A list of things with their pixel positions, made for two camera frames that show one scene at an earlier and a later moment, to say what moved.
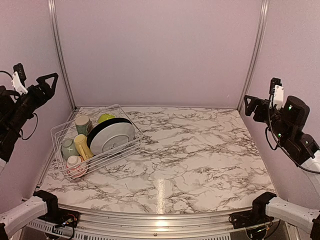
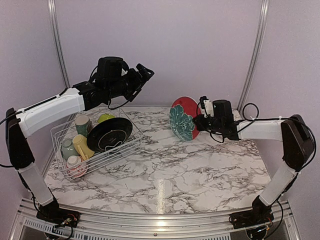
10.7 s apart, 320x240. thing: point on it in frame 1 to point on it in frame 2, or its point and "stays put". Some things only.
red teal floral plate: (111, 137) to (183, 110)
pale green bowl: (68, 148) stays put
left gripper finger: (42, 81) to (146, 73)
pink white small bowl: (75, 166) stays put
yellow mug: (80, 141) stays put
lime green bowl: (105, 116) stays put
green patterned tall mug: (84, 125) stays put
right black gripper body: (259, 116) to (214, 126)
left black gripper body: (38, 99) to (131, 85)
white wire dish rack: (90, 142) stays put
